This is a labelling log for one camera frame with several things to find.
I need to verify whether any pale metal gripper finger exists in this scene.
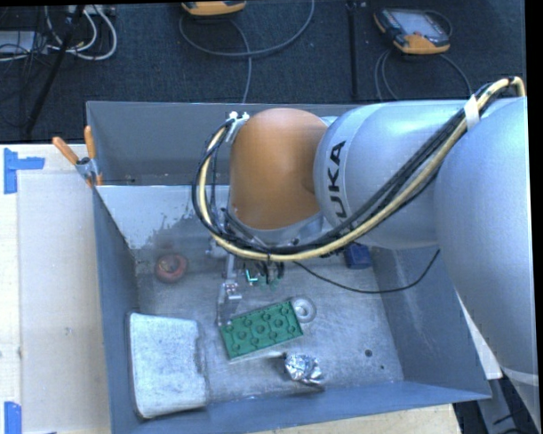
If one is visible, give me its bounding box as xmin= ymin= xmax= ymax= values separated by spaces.
xmin=224 ymin=279 xmax=246 ymax=324
xmin=214 ymin=284 xmax=230 ymax=326

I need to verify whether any dark green flat block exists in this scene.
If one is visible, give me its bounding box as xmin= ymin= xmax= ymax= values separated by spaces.
xmin=218 ymin=300 xmax=305 ymax=361

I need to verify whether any white foam block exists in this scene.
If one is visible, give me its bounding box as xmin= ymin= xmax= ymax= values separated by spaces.
xmin=126 ymin=309 xmax=212 ymax=421

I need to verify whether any crumpled silver foil ball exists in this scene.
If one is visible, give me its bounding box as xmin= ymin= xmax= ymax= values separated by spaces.
xmin=283 ymin=351 xmax=325 ymax=387

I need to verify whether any blue box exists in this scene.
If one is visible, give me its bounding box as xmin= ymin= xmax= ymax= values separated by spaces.
xmin=343 ymin=242 xmax=373 ymax=270

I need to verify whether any grey metal bin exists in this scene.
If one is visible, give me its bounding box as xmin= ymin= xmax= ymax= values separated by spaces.
xmin=85 ymin=87 xmax=494 ymax=434

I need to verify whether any pale wood board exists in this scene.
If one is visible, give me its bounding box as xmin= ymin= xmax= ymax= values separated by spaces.
xmin=12 ymin=166 xmax=115 ymax=434

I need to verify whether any red-brown ring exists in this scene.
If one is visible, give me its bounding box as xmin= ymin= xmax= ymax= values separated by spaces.
xmin=154 ymin=253 xmax=189 ymax=285

